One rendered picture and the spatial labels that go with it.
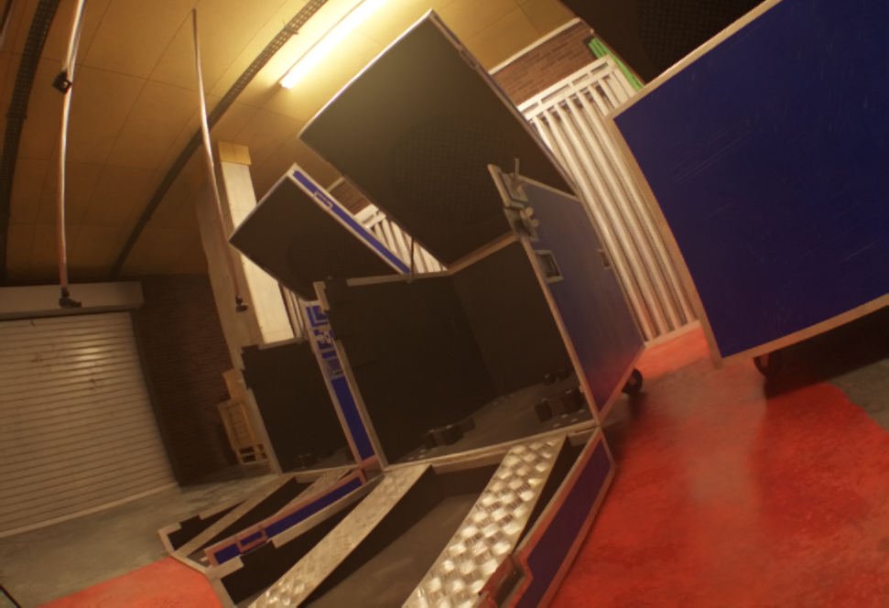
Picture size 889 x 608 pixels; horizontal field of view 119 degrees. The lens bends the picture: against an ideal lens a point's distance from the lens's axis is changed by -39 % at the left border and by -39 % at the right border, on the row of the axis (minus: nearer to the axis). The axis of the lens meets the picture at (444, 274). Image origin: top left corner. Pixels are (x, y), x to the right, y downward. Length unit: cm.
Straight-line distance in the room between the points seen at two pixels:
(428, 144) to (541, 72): 294
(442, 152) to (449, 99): 31
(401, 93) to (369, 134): 27
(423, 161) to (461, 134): 25
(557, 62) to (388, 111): 312
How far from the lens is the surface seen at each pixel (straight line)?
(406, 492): 140
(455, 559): 97
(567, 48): 490
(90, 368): 654
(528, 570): 78
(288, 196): 247
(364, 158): 214
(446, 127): 203
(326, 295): 174
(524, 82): 488
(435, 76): 189
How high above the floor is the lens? 50
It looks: 10 degrees up
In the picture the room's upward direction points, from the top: 22 degrees counter-clockwise
